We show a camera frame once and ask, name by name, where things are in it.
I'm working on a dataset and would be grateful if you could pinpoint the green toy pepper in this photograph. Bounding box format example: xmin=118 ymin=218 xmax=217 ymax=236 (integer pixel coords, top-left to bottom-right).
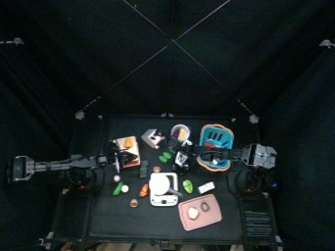
xmin=111 ymin=180 xmax=126 ymax=197

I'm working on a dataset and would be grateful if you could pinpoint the small white box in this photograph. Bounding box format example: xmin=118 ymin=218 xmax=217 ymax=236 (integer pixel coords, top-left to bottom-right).
xmin=198 ymin=181 xmax=217 ymax=194

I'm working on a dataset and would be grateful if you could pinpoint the pink cutting board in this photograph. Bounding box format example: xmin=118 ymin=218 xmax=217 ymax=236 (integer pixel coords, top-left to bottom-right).
xmin=177 ymin=193 xmax=225 ymax=232

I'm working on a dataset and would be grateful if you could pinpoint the yellow potato slice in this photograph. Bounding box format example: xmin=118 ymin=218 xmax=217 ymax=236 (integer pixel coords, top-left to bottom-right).
xmin=187 ymin=207 xmax=201 ymax=221

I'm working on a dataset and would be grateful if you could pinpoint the white toy kitchen scale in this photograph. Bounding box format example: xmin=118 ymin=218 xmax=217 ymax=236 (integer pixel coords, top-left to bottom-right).
xmin=150 ymin=172 xmax=181 ymax=208

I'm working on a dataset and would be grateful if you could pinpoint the blue basket with orange rim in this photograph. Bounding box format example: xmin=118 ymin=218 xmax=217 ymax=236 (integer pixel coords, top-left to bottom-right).
xmin=198 ymin=123 xmax=235 ymax=151

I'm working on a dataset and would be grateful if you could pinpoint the wooden box with orange toy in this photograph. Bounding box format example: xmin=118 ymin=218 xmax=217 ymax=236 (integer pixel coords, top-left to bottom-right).
xmin=114 ymin=135 xmax=143 ymax=170

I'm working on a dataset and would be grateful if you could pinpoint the dark green toy block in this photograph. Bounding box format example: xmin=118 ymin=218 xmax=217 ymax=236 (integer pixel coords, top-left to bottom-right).
xmin=139 ymin=160 xmax=151 ymax=179

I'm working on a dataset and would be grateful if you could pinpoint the green leaf toy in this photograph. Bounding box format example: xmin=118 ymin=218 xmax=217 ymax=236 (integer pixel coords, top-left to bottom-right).
xmin=158 ymin=151 xmax=174 ymax=164

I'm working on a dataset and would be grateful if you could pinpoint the red toy in basket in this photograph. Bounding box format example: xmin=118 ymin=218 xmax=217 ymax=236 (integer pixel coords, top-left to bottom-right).
xmin=205 ymin=140 xmax=226 ymax=150

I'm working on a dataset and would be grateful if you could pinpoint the orange toy carrot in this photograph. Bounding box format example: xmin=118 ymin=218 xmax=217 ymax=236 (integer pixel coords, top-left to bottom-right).
xmin=138 ymin=182 xmax=151 ymax=198

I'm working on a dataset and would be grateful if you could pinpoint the white bowl with toy food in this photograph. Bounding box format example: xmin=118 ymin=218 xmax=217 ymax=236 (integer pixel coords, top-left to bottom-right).
xmin=168 ymin=124 xmax=193 ymax=142

